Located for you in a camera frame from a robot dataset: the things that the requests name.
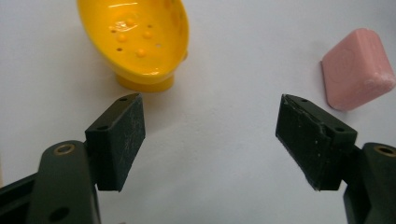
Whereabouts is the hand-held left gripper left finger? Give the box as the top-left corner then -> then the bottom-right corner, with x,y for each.
25,92 -> 147,224

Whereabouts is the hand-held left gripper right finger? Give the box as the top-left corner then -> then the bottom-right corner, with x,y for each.
275,93 -> 396,224

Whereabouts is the pink soap bar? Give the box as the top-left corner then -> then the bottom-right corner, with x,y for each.
320,27 -> 396,112

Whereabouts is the yellow plastic soap dish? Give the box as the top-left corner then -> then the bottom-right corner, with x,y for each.
76,0 -> 191,93

